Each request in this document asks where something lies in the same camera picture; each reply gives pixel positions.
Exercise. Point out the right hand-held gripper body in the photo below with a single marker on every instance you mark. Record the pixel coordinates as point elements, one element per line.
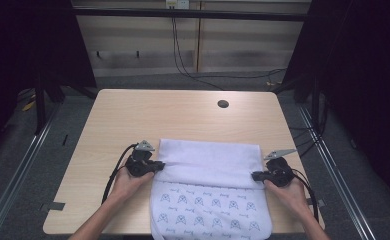
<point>279,173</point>

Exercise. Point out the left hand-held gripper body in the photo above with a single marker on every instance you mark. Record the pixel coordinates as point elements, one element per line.
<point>139,165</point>

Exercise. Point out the white towel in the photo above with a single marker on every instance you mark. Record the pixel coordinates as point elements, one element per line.
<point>209,186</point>

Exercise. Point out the person's left hand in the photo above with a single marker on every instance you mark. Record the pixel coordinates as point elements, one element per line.
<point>129,185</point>

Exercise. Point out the person's right hand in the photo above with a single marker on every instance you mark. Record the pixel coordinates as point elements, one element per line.
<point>288,196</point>

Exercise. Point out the grey tape strip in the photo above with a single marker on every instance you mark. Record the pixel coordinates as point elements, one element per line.
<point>321,202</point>
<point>54,206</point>

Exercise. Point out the black metal stand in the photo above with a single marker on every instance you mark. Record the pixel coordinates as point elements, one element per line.
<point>314,103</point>
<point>40,106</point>

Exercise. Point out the small black tape piece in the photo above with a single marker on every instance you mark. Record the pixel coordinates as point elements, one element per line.
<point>65,140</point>

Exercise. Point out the dark curtain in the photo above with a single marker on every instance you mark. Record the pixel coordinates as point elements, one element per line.
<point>366,83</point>
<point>26,43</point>

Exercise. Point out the yellow item on floor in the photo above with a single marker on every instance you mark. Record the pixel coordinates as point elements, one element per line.
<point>28,106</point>

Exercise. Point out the white power outlet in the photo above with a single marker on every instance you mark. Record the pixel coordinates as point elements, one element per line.
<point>177,4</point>

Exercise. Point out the metal floor rail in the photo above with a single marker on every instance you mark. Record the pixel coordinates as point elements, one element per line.
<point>336,173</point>
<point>19,166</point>

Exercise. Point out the black horizontal frame bar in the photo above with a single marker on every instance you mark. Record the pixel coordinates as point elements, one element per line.
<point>189,14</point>

